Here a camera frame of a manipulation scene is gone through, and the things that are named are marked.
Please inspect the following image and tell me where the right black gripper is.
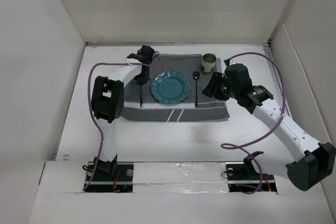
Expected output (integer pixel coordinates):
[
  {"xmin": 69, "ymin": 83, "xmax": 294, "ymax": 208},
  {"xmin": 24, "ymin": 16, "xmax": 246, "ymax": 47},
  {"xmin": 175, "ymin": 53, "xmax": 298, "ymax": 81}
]
[{"xmin": 202, "ymin": 71, "xmax": 239, "ymax": 101}]

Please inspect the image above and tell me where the grey striped cloth placemat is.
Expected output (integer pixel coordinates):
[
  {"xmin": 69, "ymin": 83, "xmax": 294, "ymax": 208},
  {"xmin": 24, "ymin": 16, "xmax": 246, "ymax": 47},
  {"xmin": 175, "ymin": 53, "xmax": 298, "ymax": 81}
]
[{"xmin": 121, "ymin": 54, "xmax": 230, "ymax": 122}]

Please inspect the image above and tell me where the black fork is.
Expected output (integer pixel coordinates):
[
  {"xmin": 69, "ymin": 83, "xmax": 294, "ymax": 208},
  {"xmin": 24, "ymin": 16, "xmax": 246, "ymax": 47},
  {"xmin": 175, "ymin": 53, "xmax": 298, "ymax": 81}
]
[{"xmin": 140, "ymin": 84, "xmax": 143, "ymax": 108}]

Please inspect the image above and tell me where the black spoon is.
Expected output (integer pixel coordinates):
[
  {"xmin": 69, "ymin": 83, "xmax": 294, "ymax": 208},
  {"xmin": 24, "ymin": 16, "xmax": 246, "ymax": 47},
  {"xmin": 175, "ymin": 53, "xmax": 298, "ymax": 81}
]
[{"xmin": 193, "ymin": 71, "xmax": 200, "ymax": 107}]

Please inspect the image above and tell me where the teal ceramic plate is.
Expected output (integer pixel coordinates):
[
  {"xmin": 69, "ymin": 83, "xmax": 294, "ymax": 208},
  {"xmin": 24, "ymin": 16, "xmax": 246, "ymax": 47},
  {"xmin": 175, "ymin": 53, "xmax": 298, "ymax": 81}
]
[{"xmin": 150, "ymin": 71, "xmax": 190, "ymax": 104}]

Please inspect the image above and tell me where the beige metal cup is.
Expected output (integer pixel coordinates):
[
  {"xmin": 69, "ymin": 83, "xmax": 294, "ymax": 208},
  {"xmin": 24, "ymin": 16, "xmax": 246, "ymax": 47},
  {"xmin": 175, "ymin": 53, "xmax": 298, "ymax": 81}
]
[{"xmin": 202, "ymin": 54, "xmax": 217, "ymax": 73}]

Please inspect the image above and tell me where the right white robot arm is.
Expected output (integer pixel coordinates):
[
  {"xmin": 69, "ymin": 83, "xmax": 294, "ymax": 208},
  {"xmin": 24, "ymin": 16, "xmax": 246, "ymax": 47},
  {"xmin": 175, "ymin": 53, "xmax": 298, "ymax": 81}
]
[{"xmin": 202, "ymin": 63, "xmax": 335, "ymax": 191}]

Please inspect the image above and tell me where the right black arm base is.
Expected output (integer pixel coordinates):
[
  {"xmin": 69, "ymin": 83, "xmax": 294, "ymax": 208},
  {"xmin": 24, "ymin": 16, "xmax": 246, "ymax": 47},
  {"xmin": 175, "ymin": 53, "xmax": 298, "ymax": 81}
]
[{"xmin": 222, "ymin": 151, "xmax": 277, "ymax": 194}]

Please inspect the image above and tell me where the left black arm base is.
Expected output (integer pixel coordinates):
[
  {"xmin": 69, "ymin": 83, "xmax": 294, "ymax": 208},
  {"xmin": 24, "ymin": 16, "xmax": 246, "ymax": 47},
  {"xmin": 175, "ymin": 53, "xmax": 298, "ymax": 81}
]
[{"xmin": 82, "ymin": 157, "xmax": 134, "ymax": 193}]

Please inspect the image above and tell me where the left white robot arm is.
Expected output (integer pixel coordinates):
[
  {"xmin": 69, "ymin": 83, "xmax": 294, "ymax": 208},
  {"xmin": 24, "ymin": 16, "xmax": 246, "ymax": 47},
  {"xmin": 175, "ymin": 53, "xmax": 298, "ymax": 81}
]
[{"xmin": 88, "ymin": 45, "xmax": 158, "ymax": 180}]

